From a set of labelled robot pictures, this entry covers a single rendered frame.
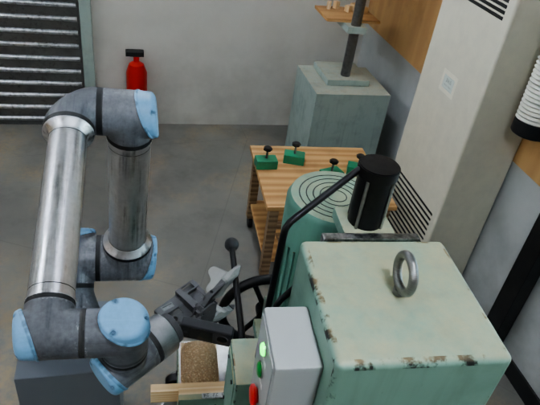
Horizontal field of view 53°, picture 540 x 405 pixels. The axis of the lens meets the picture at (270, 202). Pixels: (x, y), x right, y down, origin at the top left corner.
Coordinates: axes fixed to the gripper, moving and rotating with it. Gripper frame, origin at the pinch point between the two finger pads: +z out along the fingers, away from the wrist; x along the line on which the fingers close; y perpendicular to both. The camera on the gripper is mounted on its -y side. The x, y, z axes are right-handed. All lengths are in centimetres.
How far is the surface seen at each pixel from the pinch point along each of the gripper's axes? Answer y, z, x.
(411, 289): -39, -18, -52
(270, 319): -28, -29, -44
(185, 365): 0.2, -16.2, 16.0
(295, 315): -30, -26, -44
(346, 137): 84, 195, 92
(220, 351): -1.8, -6.1, 18.8
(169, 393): -3.6, -24.2, 13.9
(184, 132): 199, 163, 142
